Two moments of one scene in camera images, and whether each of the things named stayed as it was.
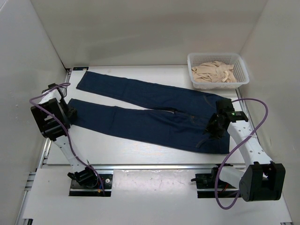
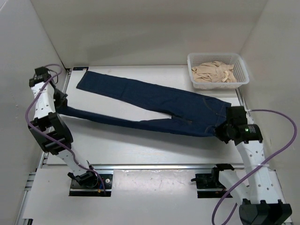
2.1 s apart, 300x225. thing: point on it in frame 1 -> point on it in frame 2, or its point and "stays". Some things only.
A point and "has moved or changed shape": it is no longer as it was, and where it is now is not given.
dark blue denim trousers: [184, 126] has moved or changed shape
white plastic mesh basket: [217, 71] stays
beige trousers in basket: [213, 71] stays
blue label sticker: [80, 68] stays
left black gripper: [72, 111] -> [62, 101]
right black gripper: [209, 128] -> [218, 131]
